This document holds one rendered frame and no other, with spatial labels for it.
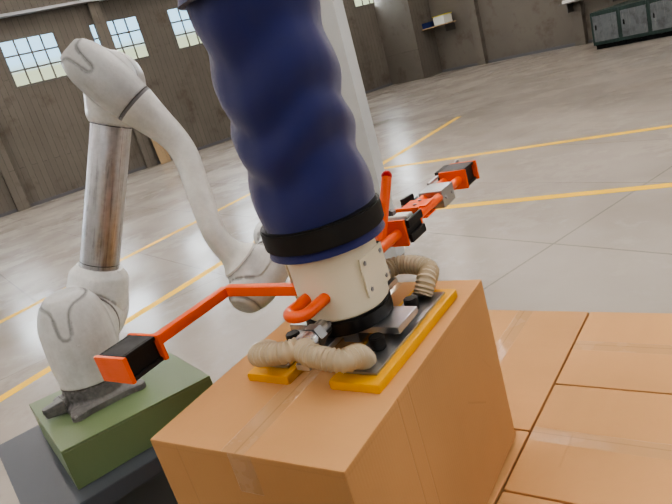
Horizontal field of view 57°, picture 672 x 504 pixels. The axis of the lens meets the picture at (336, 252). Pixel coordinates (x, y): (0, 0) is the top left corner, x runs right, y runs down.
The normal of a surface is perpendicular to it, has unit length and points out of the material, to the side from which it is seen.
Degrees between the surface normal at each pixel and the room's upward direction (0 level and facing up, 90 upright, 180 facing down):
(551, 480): 0
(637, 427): 0
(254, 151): 69
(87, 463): 90
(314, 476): 91
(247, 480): 91
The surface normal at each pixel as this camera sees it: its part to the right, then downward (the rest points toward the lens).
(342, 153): 0.62, -0.18
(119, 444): 0.59, 0.09
